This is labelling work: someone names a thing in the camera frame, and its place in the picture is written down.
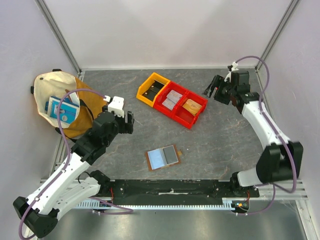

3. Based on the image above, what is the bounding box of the orange printed box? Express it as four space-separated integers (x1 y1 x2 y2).
230 96 238 107

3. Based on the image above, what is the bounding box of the red bin with silver cards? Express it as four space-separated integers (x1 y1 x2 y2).
153 81 188 118

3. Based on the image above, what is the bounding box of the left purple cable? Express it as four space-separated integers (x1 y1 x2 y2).
18 89 135 240

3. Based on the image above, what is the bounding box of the brown leather card holder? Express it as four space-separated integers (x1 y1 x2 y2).
145 144 181 171

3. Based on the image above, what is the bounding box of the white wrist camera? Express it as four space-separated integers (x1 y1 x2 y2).
224 61 239 83
103 95 125 118

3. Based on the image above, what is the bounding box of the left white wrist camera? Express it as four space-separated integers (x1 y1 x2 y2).
103 95 125 118

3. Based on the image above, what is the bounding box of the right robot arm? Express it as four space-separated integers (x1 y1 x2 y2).
203 70 304 197

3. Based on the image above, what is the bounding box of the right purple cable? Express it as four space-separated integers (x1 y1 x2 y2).
234 54 300 216

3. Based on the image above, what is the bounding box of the white and tan tote bag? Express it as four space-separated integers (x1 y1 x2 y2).
32 70 107 139

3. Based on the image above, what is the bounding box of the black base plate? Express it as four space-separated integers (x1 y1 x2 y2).
98 179 260 198

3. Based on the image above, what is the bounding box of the gold card stack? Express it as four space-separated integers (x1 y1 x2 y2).
182 98 202 116

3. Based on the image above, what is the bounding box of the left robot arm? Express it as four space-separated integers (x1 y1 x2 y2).
12 106 135 238

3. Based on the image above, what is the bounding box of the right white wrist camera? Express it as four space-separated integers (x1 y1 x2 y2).
224 61 239 83

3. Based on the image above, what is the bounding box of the blue and white booklet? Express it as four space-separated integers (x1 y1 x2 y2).
45 96 80 124

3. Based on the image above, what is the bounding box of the purple cable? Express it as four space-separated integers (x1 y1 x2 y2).
234 54 300 216
18 89 135 240

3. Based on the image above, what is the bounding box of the aluminium frame rail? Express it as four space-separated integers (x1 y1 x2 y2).
34 178 310 211

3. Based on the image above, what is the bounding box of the black card stack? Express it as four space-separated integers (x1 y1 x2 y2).
142 80 164 101

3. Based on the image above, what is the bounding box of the silver card stack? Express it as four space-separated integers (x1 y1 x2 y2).
162 90 183 111

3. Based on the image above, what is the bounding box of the yellow plastic bin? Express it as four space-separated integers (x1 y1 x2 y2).
136 72 171 108

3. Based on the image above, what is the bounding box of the red bin with gold cards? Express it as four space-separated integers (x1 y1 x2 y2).
172 91 208 129

